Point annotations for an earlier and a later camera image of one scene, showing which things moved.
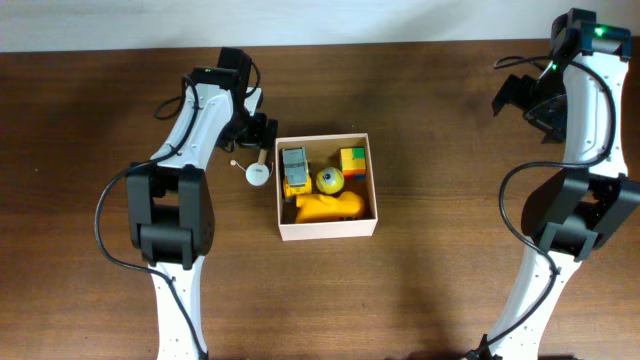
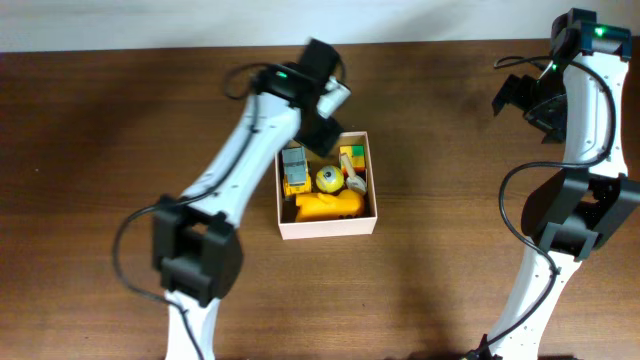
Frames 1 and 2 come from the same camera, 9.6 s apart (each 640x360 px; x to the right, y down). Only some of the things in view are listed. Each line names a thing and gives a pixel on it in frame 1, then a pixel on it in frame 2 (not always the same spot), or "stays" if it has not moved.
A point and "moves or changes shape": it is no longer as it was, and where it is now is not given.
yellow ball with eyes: (330, 180) stays
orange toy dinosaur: (316, 208) stays
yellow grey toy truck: (296, 171) stays
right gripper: (552, 125) stays
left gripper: (260, 139) -> (325, 140)
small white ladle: (257, 174) moves or changes shape
